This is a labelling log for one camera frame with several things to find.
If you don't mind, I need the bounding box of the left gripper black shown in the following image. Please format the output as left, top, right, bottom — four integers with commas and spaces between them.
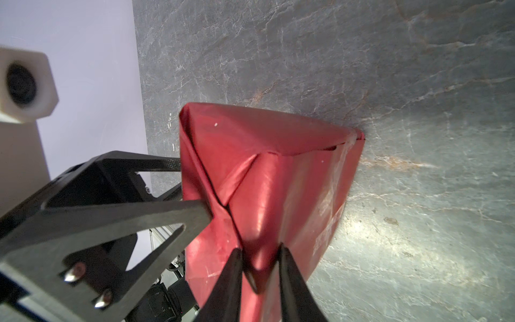
1, 201, 211, 321

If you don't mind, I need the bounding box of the dark red wrapping paper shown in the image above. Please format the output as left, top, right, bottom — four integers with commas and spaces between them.
179, 103, 366, 321

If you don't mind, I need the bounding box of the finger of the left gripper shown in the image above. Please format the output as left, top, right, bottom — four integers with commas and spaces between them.
1, 151, 182, 237

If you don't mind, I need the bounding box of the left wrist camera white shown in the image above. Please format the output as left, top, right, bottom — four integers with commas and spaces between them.
1, 46, 59, 124

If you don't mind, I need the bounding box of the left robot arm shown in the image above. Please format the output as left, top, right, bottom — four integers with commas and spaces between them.
1, 151, 211, 321

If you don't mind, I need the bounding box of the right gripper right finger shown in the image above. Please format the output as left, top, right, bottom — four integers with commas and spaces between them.
278, 244, 328, 322

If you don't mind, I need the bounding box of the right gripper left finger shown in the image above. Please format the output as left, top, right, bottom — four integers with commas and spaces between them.
194, 248, 244, 322

